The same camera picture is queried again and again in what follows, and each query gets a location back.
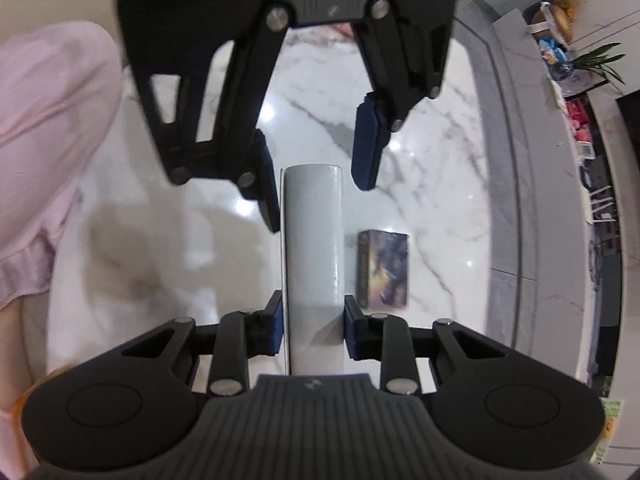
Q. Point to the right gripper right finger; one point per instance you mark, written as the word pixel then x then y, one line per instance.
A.
pixel 362 333

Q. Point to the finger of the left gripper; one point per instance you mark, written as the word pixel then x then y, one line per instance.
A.
pixel 264 189
pixel 370 137

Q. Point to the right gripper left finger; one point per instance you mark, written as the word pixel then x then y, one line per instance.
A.
pixel 270 326

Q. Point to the white box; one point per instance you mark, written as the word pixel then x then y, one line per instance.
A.
pixel 313 268

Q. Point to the dark card deck box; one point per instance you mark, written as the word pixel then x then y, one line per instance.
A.
pixel 382 270

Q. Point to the pink bed cloth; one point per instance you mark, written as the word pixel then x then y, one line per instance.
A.
pixel 60 89

